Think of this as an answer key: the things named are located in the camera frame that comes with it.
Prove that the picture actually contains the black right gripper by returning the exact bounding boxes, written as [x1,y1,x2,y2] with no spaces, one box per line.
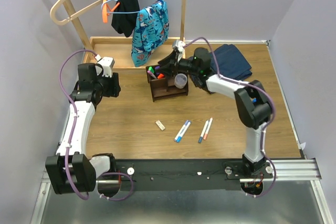
[154,51,199,80]

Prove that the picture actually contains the black highlighter purple cap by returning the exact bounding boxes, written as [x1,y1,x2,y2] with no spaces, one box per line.
[154,65,161,76]

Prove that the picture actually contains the black highlighter orange cap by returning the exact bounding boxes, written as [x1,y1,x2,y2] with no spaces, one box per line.
[158,73,165,79]

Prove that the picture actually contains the clear paper clip jar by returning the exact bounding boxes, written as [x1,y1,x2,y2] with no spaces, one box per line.
[174,73,188,89]

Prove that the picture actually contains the white marker magenta cap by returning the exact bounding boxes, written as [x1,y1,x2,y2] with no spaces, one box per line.
[147,66,157,79]

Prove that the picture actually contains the white marker salmon cap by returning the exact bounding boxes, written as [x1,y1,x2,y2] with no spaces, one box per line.
[203,118,213,140]

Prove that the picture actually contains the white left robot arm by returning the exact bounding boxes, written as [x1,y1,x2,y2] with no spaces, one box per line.
[45,57,121,195]

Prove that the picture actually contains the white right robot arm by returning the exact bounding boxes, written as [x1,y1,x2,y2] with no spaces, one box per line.
[157,47,274,178]

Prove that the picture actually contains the dark wooden desk organizer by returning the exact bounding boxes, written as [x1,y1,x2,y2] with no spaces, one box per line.
[145,65,188,102]

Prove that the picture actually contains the wooden clothes rack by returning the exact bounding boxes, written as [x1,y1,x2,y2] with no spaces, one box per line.
[47,0,188,70]

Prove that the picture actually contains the blue patterned shorts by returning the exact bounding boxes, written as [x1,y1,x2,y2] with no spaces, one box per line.
[131,0,170,67]

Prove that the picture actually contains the white marker lavender cap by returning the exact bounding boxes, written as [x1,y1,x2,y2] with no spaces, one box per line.
[174,120,189,141]

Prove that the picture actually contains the white eraser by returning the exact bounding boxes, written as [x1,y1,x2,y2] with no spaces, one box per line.
[155,120,165,131]

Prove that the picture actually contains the folded blue jeans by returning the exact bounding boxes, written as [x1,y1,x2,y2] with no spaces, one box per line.
[189,44,253,94]

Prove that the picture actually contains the black hanging garment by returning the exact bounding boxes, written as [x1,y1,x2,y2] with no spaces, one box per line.
[111,0,140,37]

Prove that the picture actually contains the white marker blue cap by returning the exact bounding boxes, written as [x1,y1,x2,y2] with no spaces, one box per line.
[176,121,191,143]

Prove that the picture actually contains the white marker teal cap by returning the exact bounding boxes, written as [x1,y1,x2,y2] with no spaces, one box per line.
[198,120,209,143]

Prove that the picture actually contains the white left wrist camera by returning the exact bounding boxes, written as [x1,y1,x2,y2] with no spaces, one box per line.
[94,55,115,78]

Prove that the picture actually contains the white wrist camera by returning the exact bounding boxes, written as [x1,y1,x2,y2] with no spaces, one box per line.
[94,55,115,78]
[172,39,186,62]

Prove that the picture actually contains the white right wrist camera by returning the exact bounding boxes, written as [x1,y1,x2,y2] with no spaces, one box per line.
[172,39,186,62]

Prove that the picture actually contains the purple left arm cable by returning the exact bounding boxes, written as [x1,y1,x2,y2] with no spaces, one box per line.
[59,49,135,201]

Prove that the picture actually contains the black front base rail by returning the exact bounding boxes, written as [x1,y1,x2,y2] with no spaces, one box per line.
[86,158,274,192]

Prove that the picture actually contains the aluminium frame rail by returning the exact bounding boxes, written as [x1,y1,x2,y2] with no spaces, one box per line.
[31,158,335,223]

